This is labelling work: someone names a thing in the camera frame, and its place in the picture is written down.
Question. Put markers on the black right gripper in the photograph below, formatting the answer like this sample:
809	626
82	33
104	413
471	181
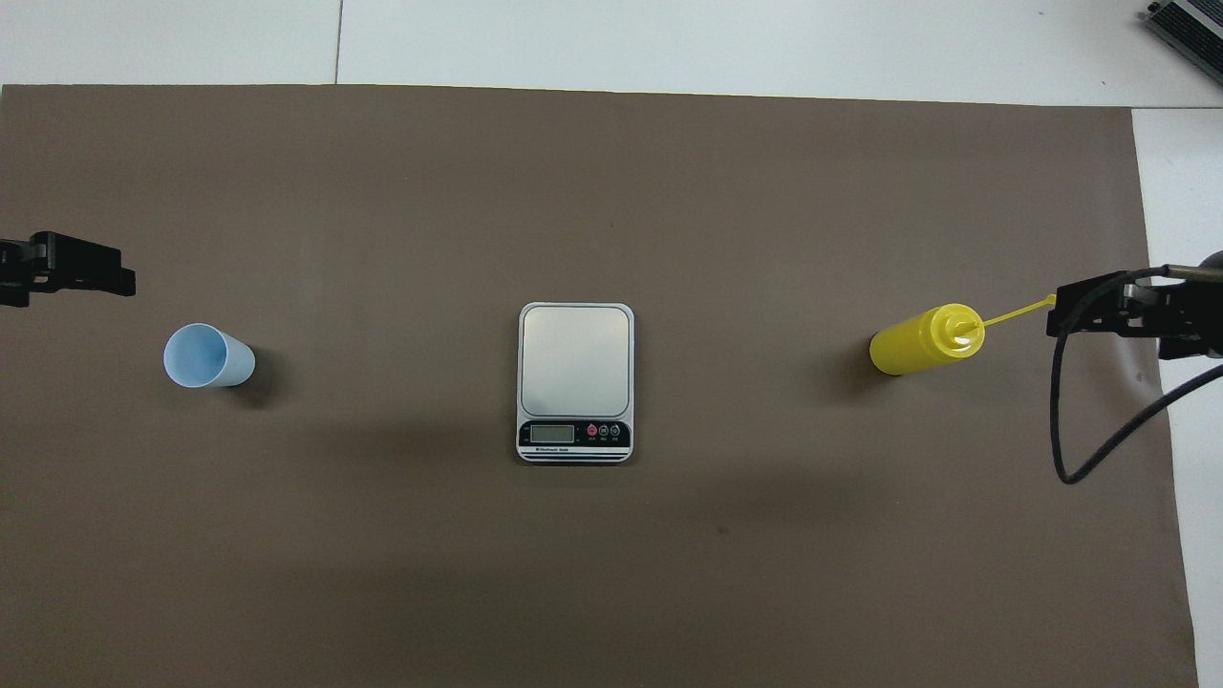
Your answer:
1190	320

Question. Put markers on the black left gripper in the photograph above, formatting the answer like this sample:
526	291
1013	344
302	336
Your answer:
14	277

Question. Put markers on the light blue plastic cup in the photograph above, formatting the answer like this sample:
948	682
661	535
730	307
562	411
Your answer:
205	356

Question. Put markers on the yellow squeeze bottle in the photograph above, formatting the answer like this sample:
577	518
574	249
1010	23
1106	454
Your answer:
912	346

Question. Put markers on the silver digital kitchen scale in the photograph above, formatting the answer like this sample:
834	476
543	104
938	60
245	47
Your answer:
573	368

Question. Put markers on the grey metal device box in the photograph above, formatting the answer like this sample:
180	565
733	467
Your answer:
1190	29

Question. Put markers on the brown table mat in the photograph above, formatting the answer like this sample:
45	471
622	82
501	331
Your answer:
573	191

